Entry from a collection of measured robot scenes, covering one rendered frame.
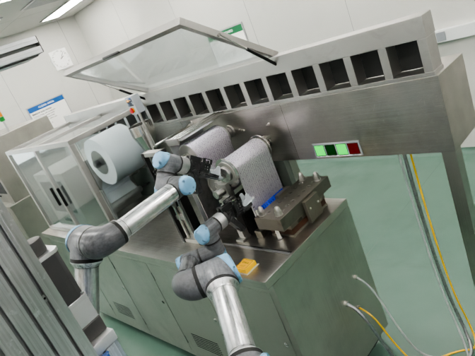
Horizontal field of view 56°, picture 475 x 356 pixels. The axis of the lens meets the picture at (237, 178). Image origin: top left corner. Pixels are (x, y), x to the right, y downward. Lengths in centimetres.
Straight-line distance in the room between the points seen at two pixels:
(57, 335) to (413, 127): 141
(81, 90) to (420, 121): 658
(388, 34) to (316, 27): 302
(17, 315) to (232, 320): 61
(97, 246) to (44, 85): 615
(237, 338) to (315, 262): 80
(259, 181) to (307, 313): 64
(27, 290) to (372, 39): 140
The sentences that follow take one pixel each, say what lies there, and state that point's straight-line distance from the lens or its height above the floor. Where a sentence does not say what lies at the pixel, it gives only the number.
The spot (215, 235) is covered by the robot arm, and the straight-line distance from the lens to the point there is 194.
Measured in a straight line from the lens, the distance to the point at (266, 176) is 219.
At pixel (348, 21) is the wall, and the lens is 459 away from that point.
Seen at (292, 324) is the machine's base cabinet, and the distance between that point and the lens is 203.
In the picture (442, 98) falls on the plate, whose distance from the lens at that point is 179.
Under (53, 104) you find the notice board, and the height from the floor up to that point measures 168.
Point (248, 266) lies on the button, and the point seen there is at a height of 92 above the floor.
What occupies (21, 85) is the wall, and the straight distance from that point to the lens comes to 754.
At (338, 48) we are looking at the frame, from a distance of 190.
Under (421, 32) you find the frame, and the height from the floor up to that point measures 160.
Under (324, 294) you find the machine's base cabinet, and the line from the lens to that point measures 218.
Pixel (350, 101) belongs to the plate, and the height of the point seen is 140.
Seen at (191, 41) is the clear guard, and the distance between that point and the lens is 200.
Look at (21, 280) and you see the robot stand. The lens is 115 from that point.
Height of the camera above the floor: 189
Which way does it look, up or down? 19 degrees down
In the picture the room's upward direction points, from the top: 23 degrees counter-clockwise
